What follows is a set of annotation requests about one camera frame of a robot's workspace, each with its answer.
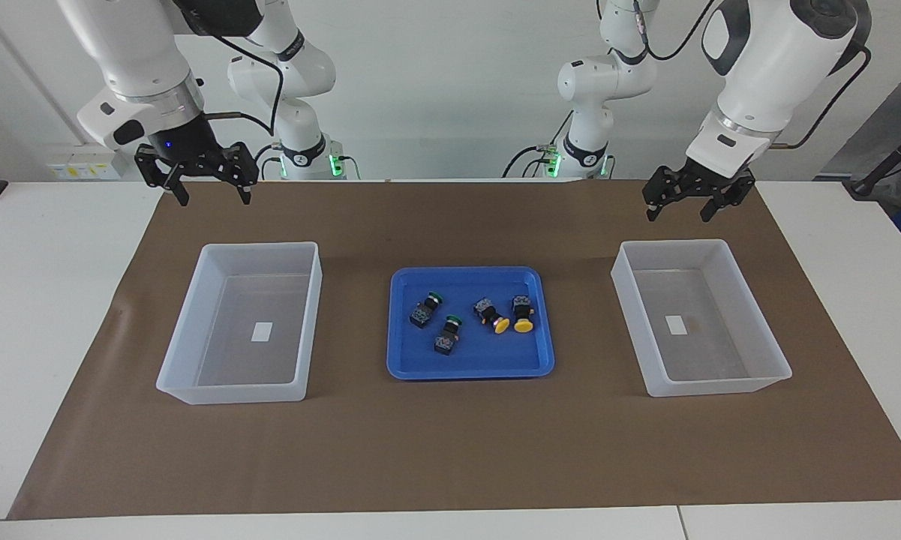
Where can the white wall socket strip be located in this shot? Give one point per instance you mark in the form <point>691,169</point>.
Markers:
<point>82,166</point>

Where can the white rectangular box sticker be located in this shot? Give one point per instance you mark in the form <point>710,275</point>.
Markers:
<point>676,324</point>
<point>261,331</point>

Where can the brown table mat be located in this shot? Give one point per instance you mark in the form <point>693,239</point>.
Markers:
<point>450,450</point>

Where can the green push button switch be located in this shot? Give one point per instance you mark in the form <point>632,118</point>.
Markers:
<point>422,313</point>
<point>446,341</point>

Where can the yellow push button switch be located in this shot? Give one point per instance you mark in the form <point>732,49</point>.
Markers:
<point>488,311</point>
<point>523,309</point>

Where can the translucent white plastic box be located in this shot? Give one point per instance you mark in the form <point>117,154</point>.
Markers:
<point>187,379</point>
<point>750,375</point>

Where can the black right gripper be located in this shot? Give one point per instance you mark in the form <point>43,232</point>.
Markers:
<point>187,146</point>

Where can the black pole stand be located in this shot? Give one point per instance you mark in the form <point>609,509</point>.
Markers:
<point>881,169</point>

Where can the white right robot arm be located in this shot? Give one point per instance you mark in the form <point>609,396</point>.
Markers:
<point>135,52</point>

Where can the blue plastic tray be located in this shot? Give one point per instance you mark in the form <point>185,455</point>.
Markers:
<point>480,360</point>

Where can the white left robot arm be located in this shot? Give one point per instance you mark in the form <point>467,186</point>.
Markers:
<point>765,60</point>

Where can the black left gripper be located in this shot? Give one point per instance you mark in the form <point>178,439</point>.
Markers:
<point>709,180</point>

